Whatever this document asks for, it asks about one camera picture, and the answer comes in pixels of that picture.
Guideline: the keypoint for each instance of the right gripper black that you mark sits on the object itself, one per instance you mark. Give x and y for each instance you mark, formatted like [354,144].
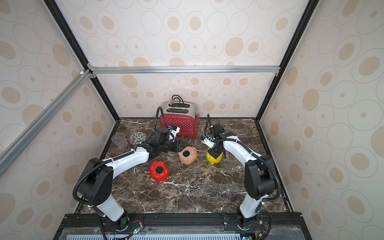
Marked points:
[215,151]

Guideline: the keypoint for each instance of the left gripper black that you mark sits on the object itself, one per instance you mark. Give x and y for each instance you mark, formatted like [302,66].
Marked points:
[178,145]

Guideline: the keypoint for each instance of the black plug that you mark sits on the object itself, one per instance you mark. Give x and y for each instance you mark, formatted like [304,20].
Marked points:
[186,154]
[159,170]

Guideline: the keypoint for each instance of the pink piggy bank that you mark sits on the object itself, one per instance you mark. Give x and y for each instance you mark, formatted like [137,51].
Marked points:
[191,158]

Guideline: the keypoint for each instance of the yellow piggy bank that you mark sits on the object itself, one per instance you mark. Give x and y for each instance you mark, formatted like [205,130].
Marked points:
[214,156]

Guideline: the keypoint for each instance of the red piggy bank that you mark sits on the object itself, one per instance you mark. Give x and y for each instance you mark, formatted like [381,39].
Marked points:
[154,175]

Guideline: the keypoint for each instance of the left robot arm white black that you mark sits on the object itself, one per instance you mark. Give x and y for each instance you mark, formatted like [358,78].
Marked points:
[94,187]

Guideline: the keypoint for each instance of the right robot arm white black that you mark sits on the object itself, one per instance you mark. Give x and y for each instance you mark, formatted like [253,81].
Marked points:
[261,181]

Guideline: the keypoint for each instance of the red polka dot toaster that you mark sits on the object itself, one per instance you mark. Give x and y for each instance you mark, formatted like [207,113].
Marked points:
[181,114]

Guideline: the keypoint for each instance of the patterned ceramic bowl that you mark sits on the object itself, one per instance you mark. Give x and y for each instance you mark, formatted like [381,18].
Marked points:
[137,138]

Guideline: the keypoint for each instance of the clear plastic cup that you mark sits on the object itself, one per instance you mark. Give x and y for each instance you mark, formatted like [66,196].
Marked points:
[120,140]

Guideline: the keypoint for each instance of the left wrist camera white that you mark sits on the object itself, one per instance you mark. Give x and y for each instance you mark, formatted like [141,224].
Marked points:
[173,131]

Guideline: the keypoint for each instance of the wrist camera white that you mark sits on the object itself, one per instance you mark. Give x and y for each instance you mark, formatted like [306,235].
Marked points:
[173,131]
[207,141]

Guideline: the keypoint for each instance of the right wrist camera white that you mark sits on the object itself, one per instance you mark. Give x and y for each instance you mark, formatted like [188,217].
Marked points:
[207,141]

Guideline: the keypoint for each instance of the aluminium rail back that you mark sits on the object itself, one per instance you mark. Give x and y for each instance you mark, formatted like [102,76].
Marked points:
[185,70]

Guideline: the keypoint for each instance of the aluminium rail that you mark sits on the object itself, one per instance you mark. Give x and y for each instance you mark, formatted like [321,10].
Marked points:
[185,70]
[22,141]

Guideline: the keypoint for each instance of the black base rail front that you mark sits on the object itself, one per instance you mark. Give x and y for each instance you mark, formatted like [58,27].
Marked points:
[225,226]

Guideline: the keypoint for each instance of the aluminium rail left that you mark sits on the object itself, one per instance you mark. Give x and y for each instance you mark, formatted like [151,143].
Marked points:
[22,141]

